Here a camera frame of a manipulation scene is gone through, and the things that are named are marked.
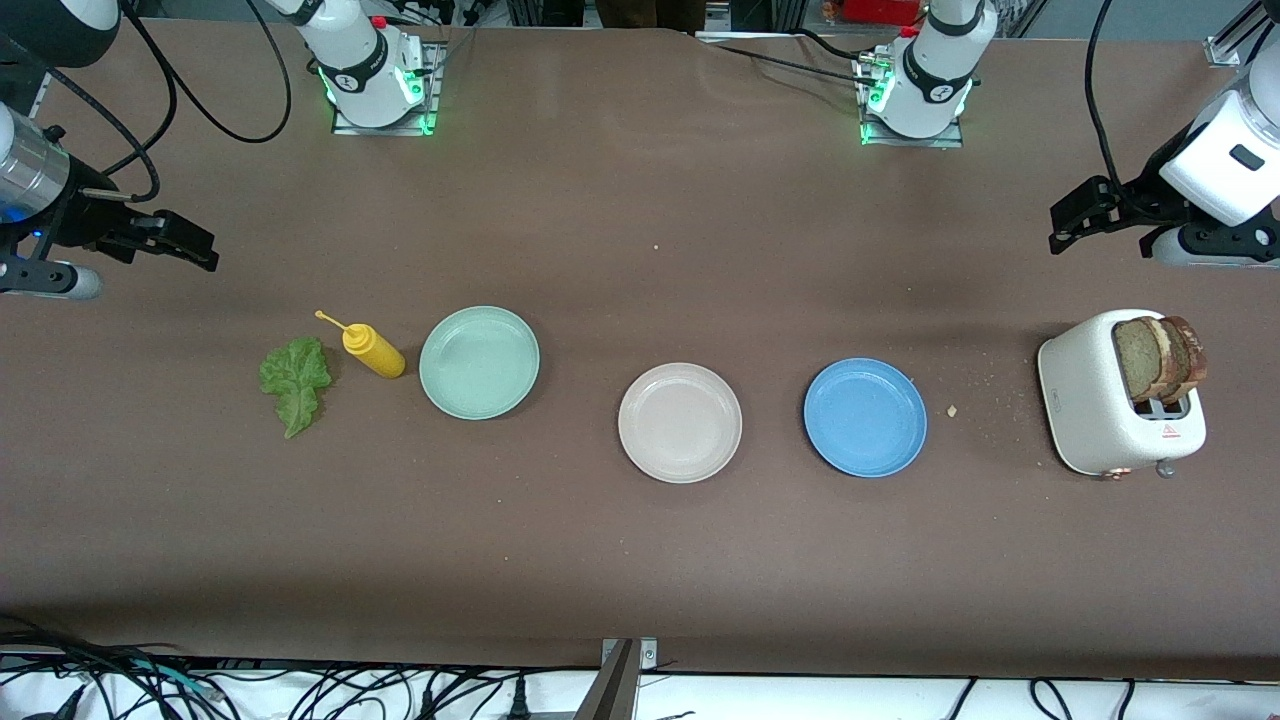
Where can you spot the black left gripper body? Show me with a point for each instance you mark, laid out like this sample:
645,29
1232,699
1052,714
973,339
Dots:
1143,196

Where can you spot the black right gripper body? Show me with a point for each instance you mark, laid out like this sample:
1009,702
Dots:
82,218

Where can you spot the light brown bread slice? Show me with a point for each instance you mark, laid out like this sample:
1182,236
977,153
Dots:
1135,360

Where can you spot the yellow squeeze bottle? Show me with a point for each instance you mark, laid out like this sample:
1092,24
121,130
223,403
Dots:
375,355

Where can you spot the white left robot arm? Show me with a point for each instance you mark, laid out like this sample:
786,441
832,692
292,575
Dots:
935,70

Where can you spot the blue plate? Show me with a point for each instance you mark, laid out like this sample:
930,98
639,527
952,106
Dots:
865,417

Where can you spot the mint green plate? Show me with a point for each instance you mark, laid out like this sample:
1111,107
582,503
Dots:
480,362

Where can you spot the beige plate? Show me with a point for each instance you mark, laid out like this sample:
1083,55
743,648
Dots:
680,423

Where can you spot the white toaster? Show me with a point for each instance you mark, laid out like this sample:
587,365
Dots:
1085,400

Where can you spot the green lettuce leaf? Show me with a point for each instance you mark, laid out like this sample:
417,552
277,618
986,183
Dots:
295,385

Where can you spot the dark crust bread slice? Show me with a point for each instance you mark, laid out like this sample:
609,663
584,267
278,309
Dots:
1197,355

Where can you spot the red box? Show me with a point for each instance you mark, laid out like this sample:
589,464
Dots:
870,10

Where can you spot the black power plug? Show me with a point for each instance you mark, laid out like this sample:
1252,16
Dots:
518,705

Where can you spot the aluminium frame profile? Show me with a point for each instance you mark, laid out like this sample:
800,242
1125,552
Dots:
38,95
1230,45

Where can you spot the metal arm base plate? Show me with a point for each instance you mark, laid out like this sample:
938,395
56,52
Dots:
436,90
950,138

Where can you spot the metal mount beam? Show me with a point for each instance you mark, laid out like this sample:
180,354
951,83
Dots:
610,690

